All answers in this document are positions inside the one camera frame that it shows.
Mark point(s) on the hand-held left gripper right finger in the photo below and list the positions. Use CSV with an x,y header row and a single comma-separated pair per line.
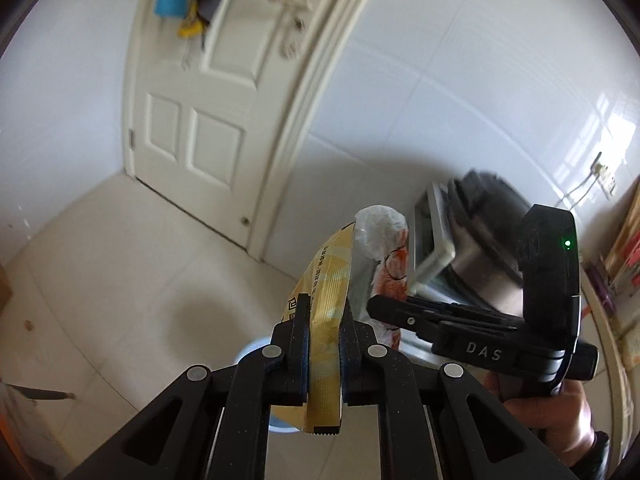
x,y
350,360

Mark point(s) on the metal door hinge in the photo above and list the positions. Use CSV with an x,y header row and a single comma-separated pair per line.
x,y
132,139

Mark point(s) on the yellow snack wrapper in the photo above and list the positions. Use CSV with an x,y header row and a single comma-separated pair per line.
x,y
327,285

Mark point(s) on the dark round pot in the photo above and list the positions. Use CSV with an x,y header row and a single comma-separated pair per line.
x,y
492,210

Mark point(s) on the white wall socket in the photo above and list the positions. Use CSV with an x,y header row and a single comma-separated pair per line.
x,y
606,172

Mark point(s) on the colourful packets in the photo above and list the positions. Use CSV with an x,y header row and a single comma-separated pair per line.
x,y
622,255

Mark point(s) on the white orange plastic wrapper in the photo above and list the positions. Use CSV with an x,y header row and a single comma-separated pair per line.
x,y
385,240

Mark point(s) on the yellow hanging cloth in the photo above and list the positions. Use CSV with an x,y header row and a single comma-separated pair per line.
x,y
192,15

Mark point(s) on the cream panelled door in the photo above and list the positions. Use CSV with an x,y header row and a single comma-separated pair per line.
x,y
215,110

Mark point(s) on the white metal rack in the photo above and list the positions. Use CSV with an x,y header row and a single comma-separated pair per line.
x,y
430,240

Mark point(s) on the person's right forearm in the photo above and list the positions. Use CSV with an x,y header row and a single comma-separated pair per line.
x,y
592,462

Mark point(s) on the light blue waste bin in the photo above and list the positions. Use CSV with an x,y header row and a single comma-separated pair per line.
x,y
250,347

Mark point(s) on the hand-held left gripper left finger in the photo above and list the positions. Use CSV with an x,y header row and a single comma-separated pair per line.
x,y
300,355

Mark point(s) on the person's right hand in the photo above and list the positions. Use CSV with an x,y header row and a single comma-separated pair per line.
x,y
550,420

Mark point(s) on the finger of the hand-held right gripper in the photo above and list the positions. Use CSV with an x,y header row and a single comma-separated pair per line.
x,y
400,316
470,316

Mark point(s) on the cream door frame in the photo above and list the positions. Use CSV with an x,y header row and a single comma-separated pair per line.
x,y
310,110

